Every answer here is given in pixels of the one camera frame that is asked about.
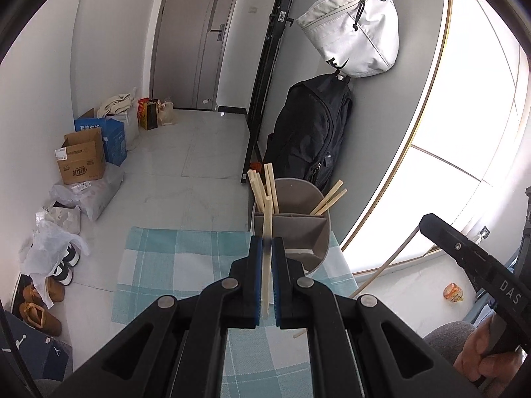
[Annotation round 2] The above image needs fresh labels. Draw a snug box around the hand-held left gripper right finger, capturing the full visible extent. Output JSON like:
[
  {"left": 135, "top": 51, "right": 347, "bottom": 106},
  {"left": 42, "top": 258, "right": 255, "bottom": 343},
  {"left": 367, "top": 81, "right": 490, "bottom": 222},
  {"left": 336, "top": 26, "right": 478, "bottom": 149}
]
[{"left": 271, "top": 236, "right": 484, "bottom": 398}]

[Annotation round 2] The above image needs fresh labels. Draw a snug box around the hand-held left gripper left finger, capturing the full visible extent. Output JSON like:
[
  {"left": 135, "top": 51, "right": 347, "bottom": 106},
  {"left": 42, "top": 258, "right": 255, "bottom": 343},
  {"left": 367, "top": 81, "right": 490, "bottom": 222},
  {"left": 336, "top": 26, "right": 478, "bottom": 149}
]
[{"left": 50, "top": 235, "right": 265, "bottom": 398}]

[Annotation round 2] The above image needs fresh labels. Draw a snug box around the white grey utensil holder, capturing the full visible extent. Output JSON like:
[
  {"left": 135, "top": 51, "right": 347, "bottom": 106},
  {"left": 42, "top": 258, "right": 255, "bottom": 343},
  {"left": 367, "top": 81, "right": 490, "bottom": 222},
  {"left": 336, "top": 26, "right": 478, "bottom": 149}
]
[{"left": 249, "top": 177, "right": 333, "bottom": 276}]

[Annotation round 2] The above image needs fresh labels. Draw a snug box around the person's right hand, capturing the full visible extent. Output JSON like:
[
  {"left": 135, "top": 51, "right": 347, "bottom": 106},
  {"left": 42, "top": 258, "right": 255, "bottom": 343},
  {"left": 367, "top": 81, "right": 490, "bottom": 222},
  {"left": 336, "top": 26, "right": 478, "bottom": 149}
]
[{"left": 453, "top": 313, "right": 525, "bottom": 382}]

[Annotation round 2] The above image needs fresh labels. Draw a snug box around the grey upholstered chair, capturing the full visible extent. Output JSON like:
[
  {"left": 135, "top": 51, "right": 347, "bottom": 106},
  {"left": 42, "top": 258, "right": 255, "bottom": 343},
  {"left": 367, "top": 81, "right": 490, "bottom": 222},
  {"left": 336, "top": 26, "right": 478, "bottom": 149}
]
[{"left": 423, "top": 321, "right": 478, "bottom": 365}]

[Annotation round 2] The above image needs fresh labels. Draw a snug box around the teal checked tablecloth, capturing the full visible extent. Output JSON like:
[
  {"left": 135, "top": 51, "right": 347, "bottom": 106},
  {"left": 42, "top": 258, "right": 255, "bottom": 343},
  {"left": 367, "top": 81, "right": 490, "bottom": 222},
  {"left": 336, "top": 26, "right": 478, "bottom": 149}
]
[{"left": 111, "top": 226, "right": 359, "bottom": 398}]

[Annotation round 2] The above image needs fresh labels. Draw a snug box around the black backpack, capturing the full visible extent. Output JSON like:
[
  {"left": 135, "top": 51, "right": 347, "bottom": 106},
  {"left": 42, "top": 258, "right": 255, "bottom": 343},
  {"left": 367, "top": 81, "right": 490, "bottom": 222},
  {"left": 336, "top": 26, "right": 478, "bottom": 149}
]
[{"left": 263, "top": 72, "right": 353, "bottom": 193}]

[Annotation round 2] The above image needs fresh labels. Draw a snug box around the grey plastic sack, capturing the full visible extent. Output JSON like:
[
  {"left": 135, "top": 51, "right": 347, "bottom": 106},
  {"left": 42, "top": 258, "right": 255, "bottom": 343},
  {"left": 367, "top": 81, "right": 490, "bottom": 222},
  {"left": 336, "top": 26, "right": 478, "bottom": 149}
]
[{"left": 50, "top": 166, "right": 125, "bottom": 221}]

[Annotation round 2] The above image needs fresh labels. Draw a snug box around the clear plastic container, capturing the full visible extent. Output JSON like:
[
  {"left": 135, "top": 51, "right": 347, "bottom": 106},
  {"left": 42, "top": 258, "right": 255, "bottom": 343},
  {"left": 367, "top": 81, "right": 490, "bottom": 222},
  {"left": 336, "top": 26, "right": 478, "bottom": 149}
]
[{"left": 158, "top": 97, "right": 177, "bottom": 126}]

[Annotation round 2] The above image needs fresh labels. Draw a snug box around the tall white sack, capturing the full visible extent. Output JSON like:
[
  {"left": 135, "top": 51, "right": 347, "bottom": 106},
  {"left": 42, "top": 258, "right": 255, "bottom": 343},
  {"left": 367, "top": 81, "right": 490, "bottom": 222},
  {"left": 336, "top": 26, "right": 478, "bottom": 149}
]
[{"left": 120, "top": 108, "right": 139, "bottom": 150}]

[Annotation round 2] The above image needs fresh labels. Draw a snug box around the blue cardboard box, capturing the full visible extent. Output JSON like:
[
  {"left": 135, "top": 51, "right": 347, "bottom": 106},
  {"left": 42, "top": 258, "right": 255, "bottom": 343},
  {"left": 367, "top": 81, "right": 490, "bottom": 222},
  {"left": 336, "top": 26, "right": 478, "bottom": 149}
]
[{"left": 74, "top": 108, "right": 127, "bottom": 164}]

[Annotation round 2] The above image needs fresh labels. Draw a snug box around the white parcel bag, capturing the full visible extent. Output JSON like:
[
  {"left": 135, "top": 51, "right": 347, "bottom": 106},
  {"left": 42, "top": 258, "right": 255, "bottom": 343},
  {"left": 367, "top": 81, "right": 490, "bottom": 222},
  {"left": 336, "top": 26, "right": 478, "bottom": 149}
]
[{"left": 35, "top": 203, "right": 81, "bottom": 233}]

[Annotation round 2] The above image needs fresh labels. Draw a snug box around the brown boot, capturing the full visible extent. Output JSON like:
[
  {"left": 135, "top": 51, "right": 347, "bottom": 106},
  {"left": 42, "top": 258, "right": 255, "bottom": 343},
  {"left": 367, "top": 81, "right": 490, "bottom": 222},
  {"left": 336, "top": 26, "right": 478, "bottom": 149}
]
[
  {"left": 23, "top": 276, "right": 65, "bottom": 307},
  {"left": 19, "top": 300, "right": 63, "bottom": 337}
]

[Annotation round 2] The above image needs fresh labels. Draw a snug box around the brown cardboard box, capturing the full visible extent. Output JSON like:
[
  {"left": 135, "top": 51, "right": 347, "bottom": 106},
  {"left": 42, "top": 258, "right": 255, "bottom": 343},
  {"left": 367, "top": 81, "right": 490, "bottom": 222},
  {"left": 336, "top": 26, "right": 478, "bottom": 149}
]
[{"left": 57, "top": 128, "right": 106, "bottom": 185}]

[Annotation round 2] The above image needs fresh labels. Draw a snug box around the thin white plastic bag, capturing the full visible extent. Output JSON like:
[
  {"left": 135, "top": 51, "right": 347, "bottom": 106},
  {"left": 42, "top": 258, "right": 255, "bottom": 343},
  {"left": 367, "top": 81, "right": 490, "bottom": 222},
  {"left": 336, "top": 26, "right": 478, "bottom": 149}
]
[{"left": 21, "top": 220, "right": 90, "bottom": 295}]

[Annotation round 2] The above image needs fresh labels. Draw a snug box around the beige folded cloth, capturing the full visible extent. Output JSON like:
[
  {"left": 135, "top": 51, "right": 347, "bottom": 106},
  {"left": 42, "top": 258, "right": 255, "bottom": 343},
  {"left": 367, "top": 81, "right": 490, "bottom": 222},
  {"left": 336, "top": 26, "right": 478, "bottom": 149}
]
[{"left": 97, "top": 95, "right": 137, "bottom": 117}]

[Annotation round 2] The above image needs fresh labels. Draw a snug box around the grey door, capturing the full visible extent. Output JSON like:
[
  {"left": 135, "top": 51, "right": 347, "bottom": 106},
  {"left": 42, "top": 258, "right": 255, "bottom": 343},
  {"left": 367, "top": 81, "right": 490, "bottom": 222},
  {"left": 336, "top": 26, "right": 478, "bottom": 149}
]
[{"left": 150, "top": 0, "right": 245, "bottom": 112}]

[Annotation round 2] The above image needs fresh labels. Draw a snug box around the dark blue shoe box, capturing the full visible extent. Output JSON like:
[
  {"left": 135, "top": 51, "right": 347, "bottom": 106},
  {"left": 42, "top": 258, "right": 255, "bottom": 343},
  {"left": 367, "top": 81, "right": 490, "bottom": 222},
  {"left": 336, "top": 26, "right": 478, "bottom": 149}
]
[{"left": 0, "top": 311, "right": 73, "bottom": 386}]

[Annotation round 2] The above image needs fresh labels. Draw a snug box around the white sling bag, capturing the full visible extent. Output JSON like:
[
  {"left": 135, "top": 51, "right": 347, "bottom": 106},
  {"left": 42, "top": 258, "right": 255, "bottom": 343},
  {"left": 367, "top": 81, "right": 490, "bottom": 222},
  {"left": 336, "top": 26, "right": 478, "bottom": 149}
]
[{"left": 295, "top": 0, "right": 400, "bottom": 79}]

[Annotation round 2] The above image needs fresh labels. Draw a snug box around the black sliding door frame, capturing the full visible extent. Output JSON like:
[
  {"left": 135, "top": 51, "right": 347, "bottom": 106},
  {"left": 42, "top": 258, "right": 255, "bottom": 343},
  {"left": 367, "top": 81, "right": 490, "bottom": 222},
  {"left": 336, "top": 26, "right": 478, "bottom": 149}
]
[{"left": 241, "top": 0, "right": 303, "bottom": 185}]

